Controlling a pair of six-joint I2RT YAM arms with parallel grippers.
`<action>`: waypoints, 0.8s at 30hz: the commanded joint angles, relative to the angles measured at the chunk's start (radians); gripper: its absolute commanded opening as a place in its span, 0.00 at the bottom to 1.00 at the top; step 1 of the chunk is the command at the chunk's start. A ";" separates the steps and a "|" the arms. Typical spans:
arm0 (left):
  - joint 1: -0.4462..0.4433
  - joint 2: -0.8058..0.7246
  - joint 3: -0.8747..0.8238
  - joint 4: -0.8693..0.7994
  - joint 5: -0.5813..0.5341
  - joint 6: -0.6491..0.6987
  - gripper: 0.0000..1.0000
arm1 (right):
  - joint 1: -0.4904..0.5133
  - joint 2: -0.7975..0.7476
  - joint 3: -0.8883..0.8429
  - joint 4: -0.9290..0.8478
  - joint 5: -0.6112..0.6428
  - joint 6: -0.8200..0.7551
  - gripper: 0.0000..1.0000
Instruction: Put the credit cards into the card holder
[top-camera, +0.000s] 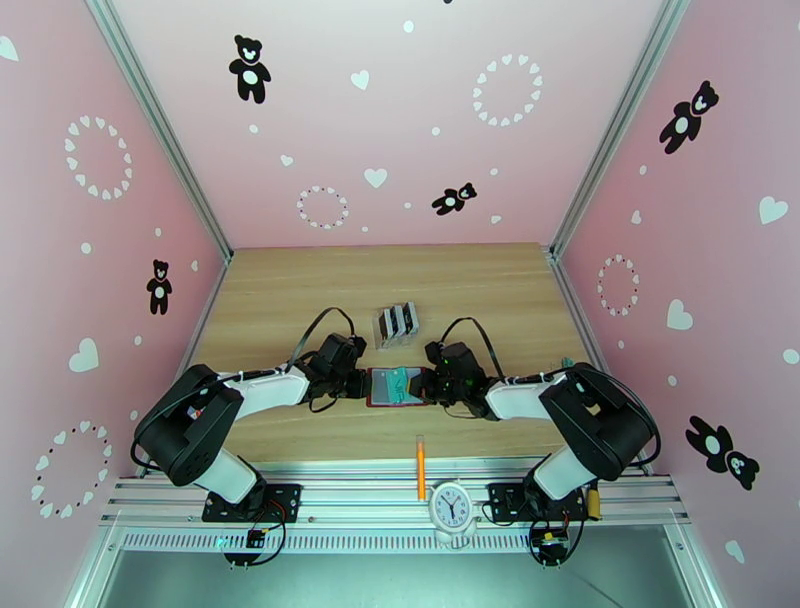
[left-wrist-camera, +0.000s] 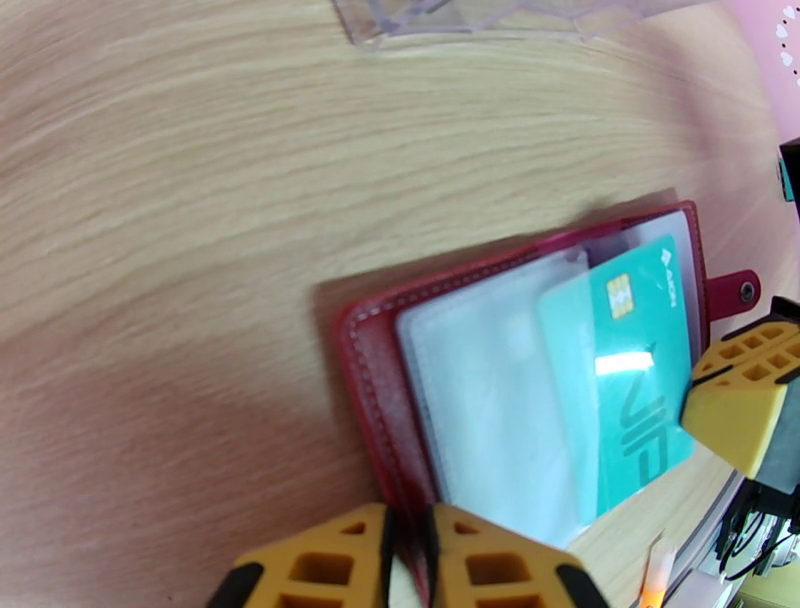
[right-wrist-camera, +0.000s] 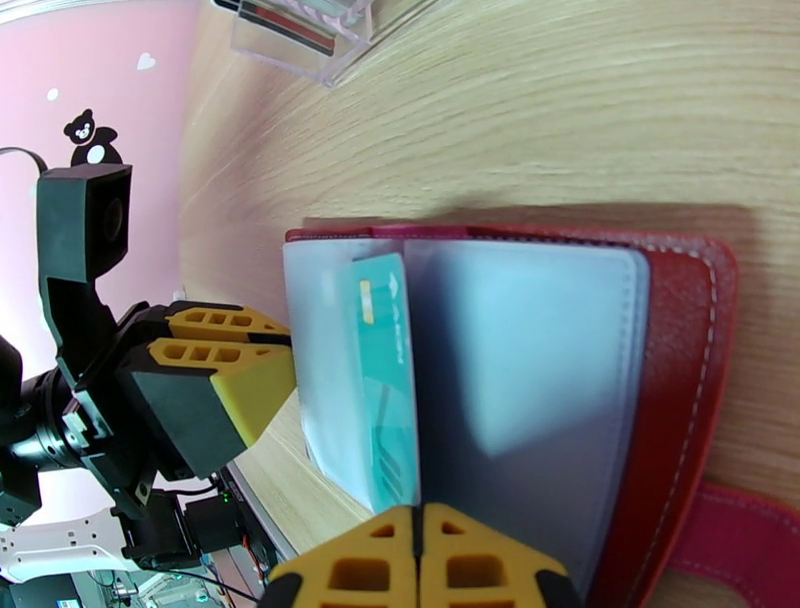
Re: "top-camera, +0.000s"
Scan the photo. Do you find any red leather card holder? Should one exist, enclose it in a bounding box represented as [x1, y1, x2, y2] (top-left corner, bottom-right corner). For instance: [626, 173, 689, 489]
[365, 366, 433, 409]

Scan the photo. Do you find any teal credit card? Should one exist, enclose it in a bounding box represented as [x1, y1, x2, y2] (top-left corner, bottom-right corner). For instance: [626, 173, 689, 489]
[382, 368, 414, 404]

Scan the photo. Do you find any clear acrylic card stand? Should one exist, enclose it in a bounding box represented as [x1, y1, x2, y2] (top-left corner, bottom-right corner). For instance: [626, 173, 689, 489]
[373, 301, 419, 351]

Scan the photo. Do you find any white alarm clock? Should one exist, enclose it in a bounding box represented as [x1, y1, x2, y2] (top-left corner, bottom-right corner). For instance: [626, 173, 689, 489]
[429, 479, 479, 550]

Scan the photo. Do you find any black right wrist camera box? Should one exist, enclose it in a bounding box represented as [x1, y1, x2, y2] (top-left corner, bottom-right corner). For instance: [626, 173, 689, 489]
[426, 341, 474, 376]

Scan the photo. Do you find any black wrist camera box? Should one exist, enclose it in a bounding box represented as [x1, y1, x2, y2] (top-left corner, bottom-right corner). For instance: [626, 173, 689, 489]
[321, 334, 367, 371]
[426, 341, 474, 376]

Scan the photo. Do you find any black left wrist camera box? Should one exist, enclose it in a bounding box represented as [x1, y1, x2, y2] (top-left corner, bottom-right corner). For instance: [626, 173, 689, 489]
[321, 334, 367, 371]

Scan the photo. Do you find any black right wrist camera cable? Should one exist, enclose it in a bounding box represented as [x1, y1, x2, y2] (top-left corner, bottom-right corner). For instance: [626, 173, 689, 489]
[437, 317, 501, 379]

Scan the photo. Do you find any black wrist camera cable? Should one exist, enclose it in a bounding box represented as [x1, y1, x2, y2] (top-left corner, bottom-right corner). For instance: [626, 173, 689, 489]
[437, 317, 501, 379]
[292, 306, 359, 376]

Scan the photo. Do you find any black left wrist camera cable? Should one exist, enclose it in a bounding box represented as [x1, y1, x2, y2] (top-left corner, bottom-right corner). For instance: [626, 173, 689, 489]
[292, 306, 359, 376]

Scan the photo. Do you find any aluminium front rail platform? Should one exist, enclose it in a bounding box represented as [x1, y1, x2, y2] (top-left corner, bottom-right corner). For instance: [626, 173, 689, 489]
[99, 459, 692, 554]

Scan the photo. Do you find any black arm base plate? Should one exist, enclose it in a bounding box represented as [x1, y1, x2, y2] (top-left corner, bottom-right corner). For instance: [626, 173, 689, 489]
[487, 481, 592, 523]
[201, 482, 303, 524]

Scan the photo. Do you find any aluminium table side rail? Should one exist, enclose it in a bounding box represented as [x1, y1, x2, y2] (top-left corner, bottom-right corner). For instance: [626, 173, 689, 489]
[134, 257, 233, 479]
[548, 249, 651, 476]

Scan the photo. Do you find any aluminium frame post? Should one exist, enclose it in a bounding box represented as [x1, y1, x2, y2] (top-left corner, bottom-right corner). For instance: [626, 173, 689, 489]
[84, 0, 234, 264]
[548, 0, 696, 264]

